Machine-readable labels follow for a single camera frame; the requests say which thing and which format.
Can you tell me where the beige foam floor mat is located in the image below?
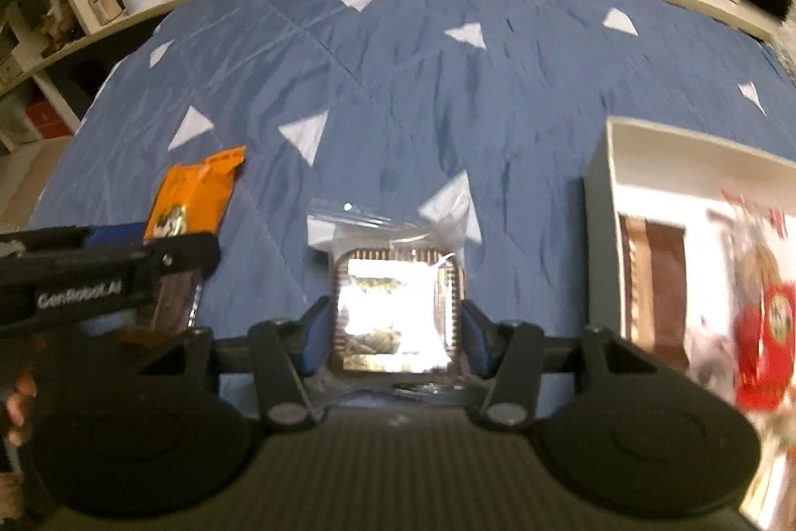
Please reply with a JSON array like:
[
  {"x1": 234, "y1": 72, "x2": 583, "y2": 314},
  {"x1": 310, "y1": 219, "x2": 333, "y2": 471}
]
[{"x1": 0, "y1": 136, "x2": 73, "y2": 234}]

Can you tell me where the red box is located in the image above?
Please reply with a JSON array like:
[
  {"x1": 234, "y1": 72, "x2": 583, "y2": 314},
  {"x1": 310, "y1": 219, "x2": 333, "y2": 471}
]
[{"x1": 25, "y1": 99, "x2": 76, "y2": 140}]

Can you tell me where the clear storage bin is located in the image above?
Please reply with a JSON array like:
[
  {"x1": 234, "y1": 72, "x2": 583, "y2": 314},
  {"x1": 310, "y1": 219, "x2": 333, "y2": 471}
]
[{"x1": 0, "y1": 83, "x2": 38, "y2": 153}]

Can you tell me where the blue quilted blanket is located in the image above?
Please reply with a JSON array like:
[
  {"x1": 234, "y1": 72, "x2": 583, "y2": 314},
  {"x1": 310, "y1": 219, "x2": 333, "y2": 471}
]
[{"x1": 28, "y1": 0, "x2": 796, "y2": 421}]

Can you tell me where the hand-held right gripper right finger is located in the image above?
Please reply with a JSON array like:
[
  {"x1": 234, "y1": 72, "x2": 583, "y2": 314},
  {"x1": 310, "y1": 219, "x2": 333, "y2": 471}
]
[{"x1": 460, "y1": 298, "x2": 657, "y2": 432}]

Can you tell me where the red snack packet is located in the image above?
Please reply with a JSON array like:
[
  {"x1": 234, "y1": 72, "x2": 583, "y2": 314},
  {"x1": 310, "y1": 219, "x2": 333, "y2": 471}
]
[{"x1": 720, "y1": 188, "x2": 796, "y2": 415}]

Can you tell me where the small lidded jar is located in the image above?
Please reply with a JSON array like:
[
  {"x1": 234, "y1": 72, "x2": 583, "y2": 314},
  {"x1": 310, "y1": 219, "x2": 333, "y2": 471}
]
[{"x1": 87, "y1": 0, "x2": 123, "y2": 25}]

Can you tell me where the brown cake clear packet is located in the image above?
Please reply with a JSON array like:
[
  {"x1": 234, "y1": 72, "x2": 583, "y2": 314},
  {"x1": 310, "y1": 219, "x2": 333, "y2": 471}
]
[{"x1": 307, "y1": 198, "x2": 474, "y2": 403}]

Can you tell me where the person's left hand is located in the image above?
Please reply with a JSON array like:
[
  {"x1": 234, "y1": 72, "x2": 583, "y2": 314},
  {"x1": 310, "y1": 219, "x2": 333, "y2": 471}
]
[{"x1": 3, "y1": 368, "x2": 38, "y2": 446}]

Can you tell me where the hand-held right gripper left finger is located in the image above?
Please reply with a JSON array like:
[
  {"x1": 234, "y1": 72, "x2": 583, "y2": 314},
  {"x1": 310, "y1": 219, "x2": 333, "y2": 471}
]
[{"x1": 140, "y1": 295, "x2": 332, "y2": 432}]

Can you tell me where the orange snack bar packet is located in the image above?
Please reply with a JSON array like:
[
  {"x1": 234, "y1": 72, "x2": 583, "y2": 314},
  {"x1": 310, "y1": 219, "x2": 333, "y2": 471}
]
[{"x1": 133, "y1": 145, "x2": 247, "y2": 346}]

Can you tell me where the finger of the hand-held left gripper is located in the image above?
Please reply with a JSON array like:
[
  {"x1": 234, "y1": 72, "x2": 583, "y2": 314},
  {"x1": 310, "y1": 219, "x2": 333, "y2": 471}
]
[
  {"x1": 0, "y1": 226, "x2": 148, "y2": 249},
  {"x1": 0, "y1": 231, "x2": 223, "y2": 290}
]

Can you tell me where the white box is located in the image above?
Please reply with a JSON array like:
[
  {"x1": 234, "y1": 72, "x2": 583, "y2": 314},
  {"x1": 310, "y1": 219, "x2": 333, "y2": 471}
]
[{"x1": 583, "y1": 116, "x2": 796, "y2": 448}]

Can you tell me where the brown striped snack packet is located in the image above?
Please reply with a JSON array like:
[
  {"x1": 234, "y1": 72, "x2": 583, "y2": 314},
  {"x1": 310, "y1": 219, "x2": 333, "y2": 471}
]
[{"x1": 618, "y1": 213, "x2": 692, "y2": 378}]

